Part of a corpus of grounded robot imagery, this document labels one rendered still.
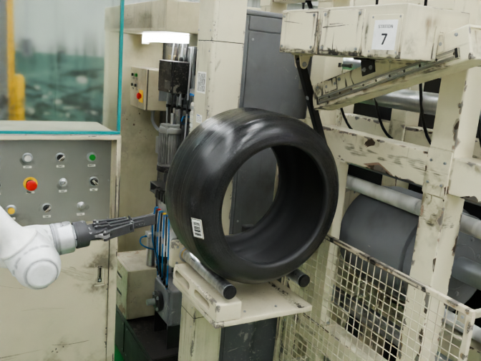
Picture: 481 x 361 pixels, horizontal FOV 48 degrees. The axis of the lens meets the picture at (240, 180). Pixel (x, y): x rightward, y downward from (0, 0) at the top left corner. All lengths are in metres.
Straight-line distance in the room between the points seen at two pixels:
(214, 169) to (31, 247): 0.54
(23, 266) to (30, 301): 0.97
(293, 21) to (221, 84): 0.33
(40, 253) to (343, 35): 1.06
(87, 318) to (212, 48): 1.22
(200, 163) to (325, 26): 0.60
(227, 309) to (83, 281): 0.80
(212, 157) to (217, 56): 0.47
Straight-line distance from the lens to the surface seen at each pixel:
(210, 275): 1.77
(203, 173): 1.56
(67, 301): 2.34
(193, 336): 2.18
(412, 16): 1.56
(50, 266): 1.34
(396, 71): 1.72
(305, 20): 1.89
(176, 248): 1.96
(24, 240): 1.37
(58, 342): 2.42
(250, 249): 1.98
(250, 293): 1.94
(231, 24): 1.93
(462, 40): 1.58
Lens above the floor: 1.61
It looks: 13 degrees down
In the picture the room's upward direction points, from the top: 5 degrees clockwise
